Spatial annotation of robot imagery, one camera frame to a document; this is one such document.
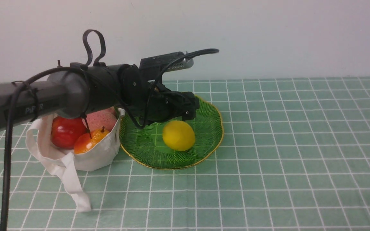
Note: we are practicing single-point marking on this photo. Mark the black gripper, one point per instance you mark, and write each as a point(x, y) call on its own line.
point(163, 104)

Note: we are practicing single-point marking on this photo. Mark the yellow lemon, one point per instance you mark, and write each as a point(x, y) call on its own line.
point(178, 135)

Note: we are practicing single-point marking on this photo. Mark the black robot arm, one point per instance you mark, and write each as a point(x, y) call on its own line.
point(70, 94)

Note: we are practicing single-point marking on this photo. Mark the white cloth tote bag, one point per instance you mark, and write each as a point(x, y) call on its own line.
point(64, 163)

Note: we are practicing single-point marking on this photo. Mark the green glass leaf plate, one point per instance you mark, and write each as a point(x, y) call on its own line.
point(147, 147)

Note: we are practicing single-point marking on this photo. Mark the pink peach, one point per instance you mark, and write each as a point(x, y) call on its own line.
point(106, 118)

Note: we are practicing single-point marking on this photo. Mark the orange-red mango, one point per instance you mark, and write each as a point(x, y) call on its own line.
point(87, 141)

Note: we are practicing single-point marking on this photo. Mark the red apple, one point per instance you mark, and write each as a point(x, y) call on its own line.
point(65, 132)

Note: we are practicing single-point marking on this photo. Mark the green checkered tablecloth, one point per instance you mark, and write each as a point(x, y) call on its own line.
point(295, 157)

